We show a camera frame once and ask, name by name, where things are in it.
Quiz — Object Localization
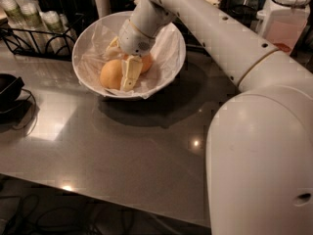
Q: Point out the floor cables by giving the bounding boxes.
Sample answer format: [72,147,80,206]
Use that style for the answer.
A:
[0,174,184,235]

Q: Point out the front left orange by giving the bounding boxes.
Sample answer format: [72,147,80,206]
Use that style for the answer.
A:
[100,59,122,90]

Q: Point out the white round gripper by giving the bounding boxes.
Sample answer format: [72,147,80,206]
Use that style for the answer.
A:
[104,19,156,92]

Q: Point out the orange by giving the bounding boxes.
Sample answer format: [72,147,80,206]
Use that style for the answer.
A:
[123,54,154,73]
[100,59,122,90]

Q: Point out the paper cup stack right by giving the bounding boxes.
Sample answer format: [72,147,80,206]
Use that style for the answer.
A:
[42,11,67,56]

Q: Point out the black tray object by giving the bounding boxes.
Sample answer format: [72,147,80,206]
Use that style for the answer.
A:
[0,73,24,106]

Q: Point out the paper cup stack left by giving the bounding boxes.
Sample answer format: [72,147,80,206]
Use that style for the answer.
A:
[1,0,24,29]

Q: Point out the paper cup stack middle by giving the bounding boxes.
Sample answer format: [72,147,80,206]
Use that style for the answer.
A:
[21,3,43,30]

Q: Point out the back right orange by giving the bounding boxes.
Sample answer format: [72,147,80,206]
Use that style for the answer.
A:
[123,54,154,73]

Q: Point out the white cylinder container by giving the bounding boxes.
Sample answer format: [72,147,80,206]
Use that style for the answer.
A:
[90,0,112,20]

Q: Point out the black mesh basket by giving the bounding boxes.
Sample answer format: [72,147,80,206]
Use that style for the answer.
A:
[227,5,256,27]

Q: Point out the paper cup stack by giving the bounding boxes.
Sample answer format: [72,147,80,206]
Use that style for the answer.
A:
[21,3,43,30]
[1,0,24,29]
[42,11,67,56]

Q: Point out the clear plastic bowl liner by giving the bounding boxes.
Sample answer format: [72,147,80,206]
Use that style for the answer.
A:
[77,18,182,100]

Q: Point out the white bowl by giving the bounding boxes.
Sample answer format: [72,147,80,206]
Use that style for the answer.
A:
[70,10,187,101]

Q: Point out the black wire cup rack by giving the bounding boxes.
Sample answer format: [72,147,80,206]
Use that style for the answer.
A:
[0,14,85,61]

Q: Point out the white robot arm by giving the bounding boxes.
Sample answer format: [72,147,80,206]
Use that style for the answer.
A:
[119,0,313,235]

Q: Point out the white appliance with lid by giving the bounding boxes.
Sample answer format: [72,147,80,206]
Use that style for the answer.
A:
[255,0,311,55]

